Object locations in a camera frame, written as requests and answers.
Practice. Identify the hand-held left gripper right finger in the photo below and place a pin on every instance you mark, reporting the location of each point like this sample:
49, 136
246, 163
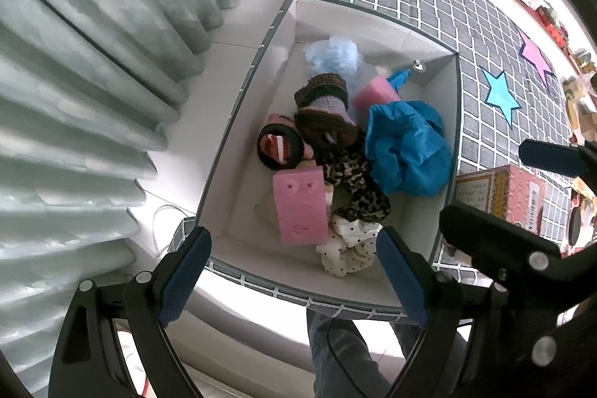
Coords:
403, 276

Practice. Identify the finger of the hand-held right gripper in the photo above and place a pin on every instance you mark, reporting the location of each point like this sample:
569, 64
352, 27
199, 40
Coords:
555, 158
489, 235

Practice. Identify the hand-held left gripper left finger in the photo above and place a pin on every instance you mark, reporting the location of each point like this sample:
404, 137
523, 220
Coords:
184, 272

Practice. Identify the cream polka dot scrunchie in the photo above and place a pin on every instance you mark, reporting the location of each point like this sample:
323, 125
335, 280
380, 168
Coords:
347, 249

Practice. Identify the grey storage box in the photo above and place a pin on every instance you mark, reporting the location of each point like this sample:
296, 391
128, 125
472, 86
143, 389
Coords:
247, 253

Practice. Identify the leopard print scrunchie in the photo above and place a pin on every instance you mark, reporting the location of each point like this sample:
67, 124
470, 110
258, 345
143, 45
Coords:
354, 183

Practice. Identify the blue nonwoven cloth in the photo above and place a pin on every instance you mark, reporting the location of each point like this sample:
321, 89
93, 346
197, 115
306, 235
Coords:
405, 146
399, 80

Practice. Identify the pink sponge with holes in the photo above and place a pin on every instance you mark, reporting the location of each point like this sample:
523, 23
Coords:
298, 207

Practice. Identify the plain pink sponge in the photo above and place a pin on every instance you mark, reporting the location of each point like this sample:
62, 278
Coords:
373, 95

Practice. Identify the brown purple knitted sock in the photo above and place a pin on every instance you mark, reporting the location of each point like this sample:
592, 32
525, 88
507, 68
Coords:
326, 99

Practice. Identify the light blue mesh bath puff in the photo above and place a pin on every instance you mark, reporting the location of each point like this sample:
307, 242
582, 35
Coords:
333, 55

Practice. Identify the red patterned box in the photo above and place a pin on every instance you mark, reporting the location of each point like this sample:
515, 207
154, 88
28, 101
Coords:
513, 193

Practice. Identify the pile of snack packets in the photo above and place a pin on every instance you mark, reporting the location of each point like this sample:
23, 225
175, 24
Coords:
583, 99

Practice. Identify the black round pan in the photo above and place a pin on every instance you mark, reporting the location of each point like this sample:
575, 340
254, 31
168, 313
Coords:
576, 226

